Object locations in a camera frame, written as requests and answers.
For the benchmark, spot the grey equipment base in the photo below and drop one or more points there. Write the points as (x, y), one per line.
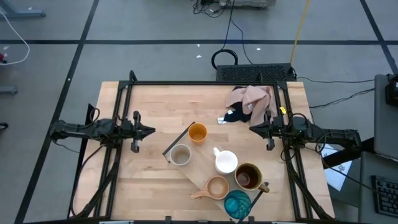
(248, 3)

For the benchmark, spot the wooden shelf with black legs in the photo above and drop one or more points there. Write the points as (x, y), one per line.
(202, 165)

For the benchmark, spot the small yellow tag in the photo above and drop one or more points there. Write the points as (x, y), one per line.
(282, 110)

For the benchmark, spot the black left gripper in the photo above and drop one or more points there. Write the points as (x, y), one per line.
(136, 147)

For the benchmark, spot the orange cup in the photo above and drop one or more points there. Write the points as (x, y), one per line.
(197, 133)

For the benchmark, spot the navy blue cloth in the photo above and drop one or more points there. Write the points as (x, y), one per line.
(237, 115)

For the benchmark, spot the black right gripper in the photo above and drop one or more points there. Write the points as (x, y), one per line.
(270, 144)

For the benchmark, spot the pink cloth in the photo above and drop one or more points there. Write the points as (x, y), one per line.
(258, 99)

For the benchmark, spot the black perforated computer case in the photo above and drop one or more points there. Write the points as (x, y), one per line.
(248, 73)

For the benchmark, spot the small beige cup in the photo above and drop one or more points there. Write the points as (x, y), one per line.
(180, 154)

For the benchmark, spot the small red object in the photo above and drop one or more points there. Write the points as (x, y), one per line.
(2, 57)

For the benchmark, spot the large teal brown ceramic mug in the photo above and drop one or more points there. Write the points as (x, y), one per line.
(247, 177)

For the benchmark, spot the white printed paper sheet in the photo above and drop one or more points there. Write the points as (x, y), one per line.
(337, 179)

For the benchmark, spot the grey metal stand foot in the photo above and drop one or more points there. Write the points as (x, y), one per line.
(25, 13)
(7, 90)

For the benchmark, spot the black desk beam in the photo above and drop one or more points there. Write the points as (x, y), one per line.
(348, 155)

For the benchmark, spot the black desk device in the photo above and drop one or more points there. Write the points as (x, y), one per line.
(392, 93)

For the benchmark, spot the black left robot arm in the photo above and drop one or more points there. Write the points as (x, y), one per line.
(93, 130)

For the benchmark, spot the black computer keyboard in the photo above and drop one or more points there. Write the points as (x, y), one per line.
(385, 196)

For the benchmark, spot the white ceramic mug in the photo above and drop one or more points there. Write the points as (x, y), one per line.
(226, 161)

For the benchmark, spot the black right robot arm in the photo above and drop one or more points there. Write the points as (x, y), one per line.
(335, 137)

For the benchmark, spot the black aluminium table frame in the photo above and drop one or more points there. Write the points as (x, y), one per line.
(202, 83)

